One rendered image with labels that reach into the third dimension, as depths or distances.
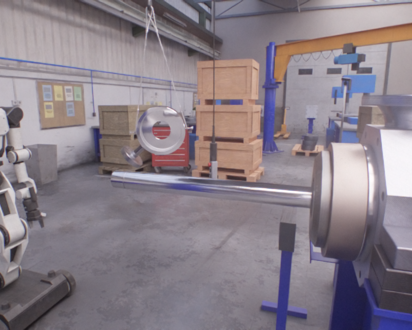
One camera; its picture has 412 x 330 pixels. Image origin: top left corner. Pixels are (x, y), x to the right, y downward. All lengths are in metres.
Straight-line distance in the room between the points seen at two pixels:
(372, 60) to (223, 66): 10.00
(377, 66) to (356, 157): 13.58
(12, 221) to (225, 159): 3.80
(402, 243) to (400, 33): 6.53
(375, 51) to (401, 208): 13.78
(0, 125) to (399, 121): 1.99
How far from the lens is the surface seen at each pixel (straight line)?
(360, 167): 0.89
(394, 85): 14.49
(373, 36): 7.30
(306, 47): 8.02
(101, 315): 2.28
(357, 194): 0.86
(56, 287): 2.34
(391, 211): 0.81
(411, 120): 0.96
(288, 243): 1.41
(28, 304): 2.23
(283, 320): 1.73
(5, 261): 2.23
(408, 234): 0.79
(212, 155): 1.83
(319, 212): 0.88
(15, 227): 2.15
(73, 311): 2.38
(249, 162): 5.07
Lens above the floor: 1.39
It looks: 12 degrees down
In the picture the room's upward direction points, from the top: straight up
